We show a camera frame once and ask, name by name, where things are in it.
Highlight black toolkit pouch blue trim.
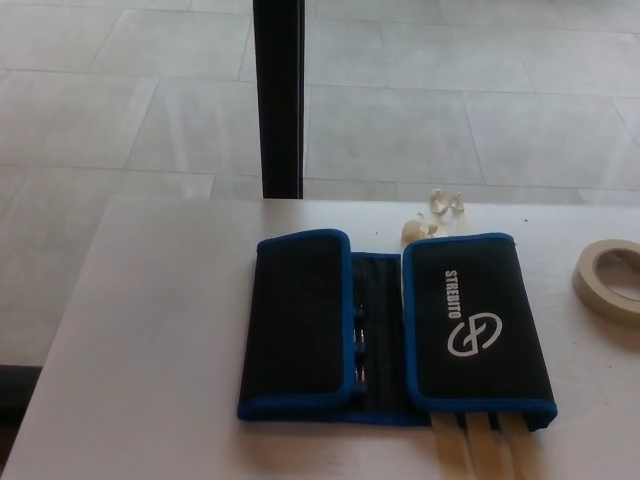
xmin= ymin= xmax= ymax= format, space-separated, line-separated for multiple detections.
xmin=235 ymin=228 xmax=560 ymax=432

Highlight blue bit holder with bits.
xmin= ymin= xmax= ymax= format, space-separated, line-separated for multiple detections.
xmin=351 ymin=299 xmax=372 ymax=397

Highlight black vertical pillar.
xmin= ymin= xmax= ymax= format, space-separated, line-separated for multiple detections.
xmin=252 ymin=0 xmax=306 ymax=200

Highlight beige masking tape roll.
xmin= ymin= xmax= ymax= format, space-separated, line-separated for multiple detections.
xmin=572 ymin=238 xmax=640 ymax=327

